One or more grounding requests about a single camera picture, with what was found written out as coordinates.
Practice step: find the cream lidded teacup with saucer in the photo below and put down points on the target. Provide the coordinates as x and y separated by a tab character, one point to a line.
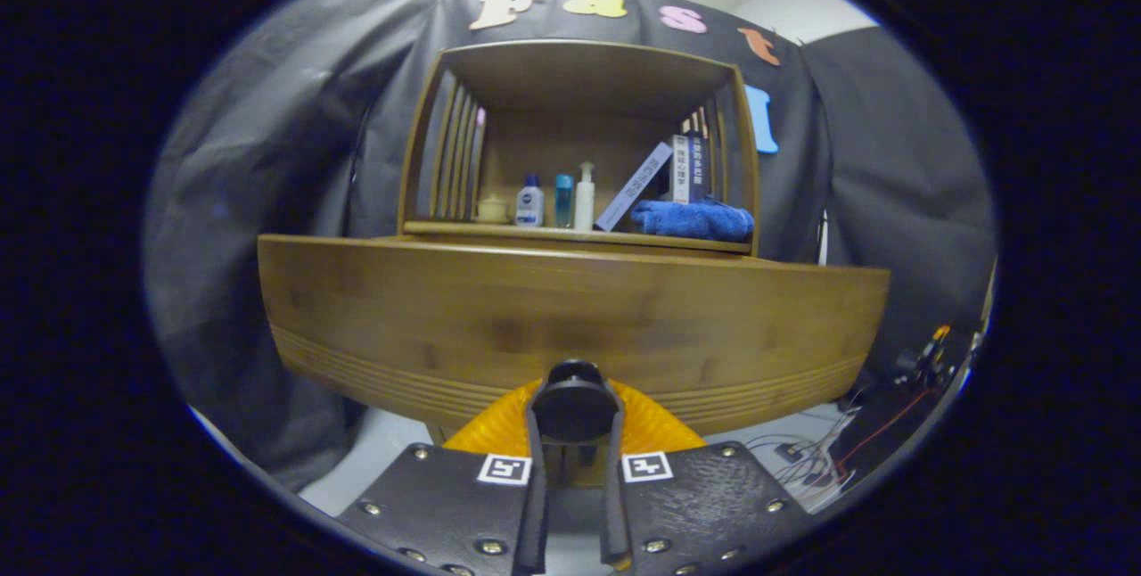
491	209

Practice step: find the blue folded towel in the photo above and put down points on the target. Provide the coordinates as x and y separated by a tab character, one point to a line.
695	221

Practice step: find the wooden cabinet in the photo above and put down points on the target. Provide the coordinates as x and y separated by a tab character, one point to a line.
579	77

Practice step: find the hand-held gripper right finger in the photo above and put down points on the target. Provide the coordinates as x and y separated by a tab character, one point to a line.
613	522

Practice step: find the wooden countertop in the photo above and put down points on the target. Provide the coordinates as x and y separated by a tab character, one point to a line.
535	233

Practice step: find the white lotion bottle blue cap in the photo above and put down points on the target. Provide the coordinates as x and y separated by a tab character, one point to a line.
529	206

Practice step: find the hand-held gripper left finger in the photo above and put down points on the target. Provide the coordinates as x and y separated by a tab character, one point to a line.
537	522

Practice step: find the clear blue bottle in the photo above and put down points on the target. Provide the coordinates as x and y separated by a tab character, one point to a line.
564	200

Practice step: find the lavender book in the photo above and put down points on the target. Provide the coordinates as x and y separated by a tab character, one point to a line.
635	185

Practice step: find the white pump bottle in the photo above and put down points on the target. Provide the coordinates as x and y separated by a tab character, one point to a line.
585	201

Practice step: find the orange and black clamp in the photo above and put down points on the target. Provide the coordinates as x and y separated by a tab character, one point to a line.
934	346

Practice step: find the white spine book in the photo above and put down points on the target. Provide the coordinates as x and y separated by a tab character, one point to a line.
681	168

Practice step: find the blue spine book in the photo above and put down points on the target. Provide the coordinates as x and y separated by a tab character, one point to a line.
701	164

